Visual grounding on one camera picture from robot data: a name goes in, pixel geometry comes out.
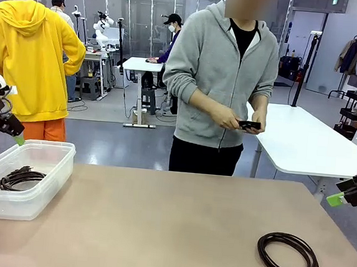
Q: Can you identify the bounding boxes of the black power cable with plug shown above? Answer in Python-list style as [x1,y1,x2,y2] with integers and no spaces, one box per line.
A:
[0,163,49,195]

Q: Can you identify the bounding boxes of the small black device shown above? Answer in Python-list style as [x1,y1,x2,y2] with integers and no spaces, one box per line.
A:
[237,119,262,132]

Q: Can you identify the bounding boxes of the person's right forearm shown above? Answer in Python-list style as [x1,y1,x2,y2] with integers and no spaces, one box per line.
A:
[188,87,226,119]

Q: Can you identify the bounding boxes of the person's left forearm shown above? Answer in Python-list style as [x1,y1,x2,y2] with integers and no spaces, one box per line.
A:
[247,92,270,116]

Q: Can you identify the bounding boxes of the person's left hand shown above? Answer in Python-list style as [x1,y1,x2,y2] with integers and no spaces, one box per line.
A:
[245,110,268,136]

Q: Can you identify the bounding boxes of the person's right hand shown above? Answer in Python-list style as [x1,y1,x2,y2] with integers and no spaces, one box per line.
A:
[212,106,242,131]

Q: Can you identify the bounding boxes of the orange shorts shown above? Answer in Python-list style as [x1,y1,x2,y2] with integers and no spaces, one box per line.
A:
[19,114,69,144]

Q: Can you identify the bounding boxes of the large white table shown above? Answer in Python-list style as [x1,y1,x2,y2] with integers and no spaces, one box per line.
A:
[239,101,357,200]

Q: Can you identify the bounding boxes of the yellow hoodie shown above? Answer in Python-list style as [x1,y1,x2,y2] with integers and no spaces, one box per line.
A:
[0,0,91,128]

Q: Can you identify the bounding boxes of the black utility cart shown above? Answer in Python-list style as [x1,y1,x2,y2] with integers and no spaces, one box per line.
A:
[333,87,357,140]

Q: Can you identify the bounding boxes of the clear plastic storage bin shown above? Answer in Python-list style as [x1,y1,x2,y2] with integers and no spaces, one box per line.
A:
[0,136,78,226]

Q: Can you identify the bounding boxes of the grey step stool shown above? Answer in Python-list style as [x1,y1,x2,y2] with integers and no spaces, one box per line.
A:
[78,74,102,101]

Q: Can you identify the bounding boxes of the background workbench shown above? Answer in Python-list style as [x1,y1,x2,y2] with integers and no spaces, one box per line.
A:
[75,48,113,101]

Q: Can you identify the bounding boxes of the tall black stand pole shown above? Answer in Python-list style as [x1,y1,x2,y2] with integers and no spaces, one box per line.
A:
[288,29,323,109]

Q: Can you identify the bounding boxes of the black bags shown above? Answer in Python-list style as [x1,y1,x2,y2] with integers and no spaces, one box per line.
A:
[277,54,302,82]

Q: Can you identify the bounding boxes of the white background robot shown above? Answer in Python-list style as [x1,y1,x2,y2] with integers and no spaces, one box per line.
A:
[90,10,117,52]

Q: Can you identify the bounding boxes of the background person with dark cap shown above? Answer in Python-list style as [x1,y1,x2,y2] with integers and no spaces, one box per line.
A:
[40,0,85,103]

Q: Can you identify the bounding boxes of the black stool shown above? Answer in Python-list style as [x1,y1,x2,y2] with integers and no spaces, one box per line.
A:
[138,87,159,116]

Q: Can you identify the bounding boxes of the white standing desk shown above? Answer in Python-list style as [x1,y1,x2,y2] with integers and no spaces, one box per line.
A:
[116,55,169,130]

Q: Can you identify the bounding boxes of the person in grey hoodie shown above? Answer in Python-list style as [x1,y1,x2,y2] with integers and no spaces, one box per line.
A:
[155,0,285,180]

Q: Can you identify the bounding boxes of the masked person in purple top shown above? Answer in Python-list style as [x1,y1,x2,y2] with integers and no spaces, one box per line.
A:
[146,11,185,66]

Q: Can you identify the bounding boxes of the black camera tripod stand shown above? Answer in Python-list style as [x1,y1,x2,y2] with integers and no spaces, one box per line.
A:
[113,17,129,70]
[69,4,91,45]

